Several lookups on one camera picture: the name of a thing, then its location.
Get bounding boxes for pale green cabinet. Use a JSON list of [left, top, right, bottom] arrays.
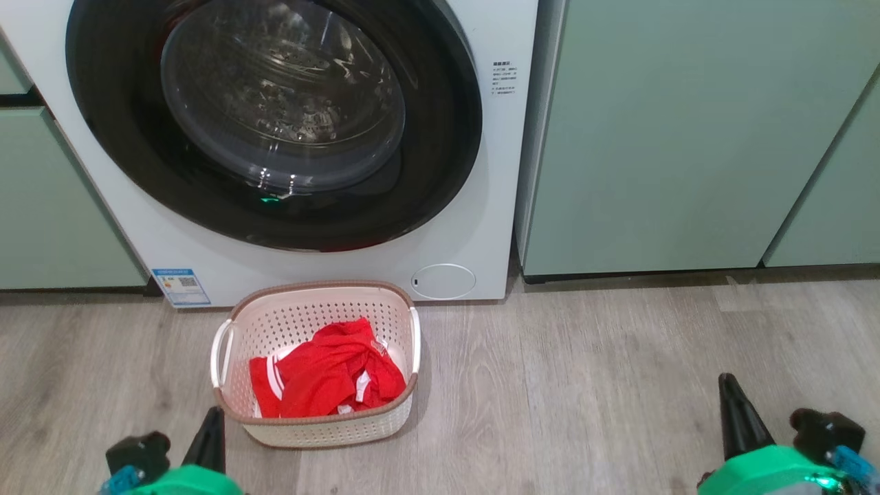
[[763, 69, 880, 269], [0, 38, 149, 291], [516, 0, 880, 277]]

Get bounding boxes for cream perforated laundry basket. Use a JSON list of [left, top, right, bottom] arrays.
[[210, 280, 421, 449]]

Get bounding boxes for white front-load washing machine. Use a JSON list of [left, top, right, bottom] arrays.
[[0, 0, 539, 308]]

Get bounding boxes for black round washing machine door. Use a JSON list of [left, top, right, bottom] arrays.
[[65, 0, 483, 253]]

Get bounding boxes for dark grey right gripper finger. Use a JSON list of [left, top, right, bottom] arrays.
[[718, 373, 776, 460]]

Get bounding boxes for red and white garment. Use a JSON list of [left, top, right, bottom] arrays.
[[249, 316, 408, 419]]

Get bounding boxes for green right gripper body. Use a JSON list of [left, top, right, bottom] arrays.
[[696, 445, 850, 495]]

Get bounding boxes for round white filter cover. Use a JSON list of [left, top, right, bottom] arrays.
[[410, 263, 477, 300]]

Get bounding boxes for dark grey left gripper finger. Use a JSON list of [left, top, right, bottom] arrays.
[[181, 407, 226, 475]]

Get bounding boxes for blue cable connector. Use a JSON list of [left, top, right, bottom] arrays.
[[827, 445, 880, 492], [100, 465, 144, 495]]

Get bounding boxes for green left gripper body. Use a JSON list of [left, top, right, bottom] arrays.
[[131, 465, 243, 495]]

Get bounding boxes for blue energy label sticker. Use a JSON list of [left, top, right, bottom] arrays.
[[151, 268, 212, 307]]

